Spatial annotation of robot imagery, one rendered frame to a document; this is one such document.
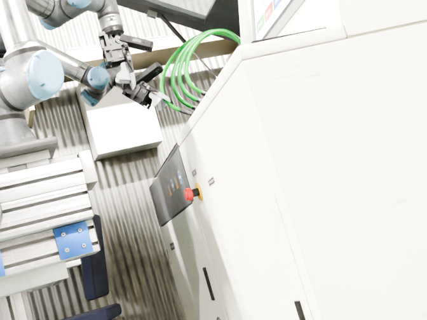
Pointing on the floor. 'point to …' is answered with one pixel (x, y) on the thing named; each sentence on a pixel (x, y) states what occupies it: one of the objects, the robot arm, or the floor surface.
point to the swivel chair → (96, 282)
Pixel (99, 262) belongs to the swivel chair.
